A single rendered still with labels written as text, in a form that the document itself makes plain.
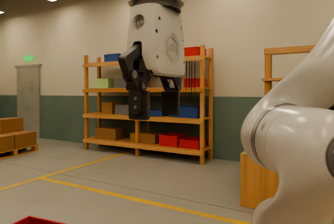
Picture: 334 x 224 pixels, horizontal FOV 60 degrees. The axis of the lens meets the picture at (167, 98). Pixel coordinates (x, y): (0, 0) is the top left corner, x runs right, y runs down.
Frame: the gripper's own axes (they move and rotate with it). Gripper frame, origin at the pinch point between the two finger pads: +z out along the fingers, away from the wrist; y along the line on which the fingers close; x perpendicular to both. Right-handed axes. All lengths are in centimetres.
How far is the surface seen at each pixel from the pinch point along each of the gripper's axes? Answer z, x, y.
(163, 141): 95, 260, 463
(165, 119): 49, 250, 454
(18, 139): 96, 549, 347
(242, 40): -103, 116, 516
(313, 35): -101, -4, 513
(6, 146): 107, 545, 319
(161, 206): 130, 144, 253
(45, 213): 130, 246, 175
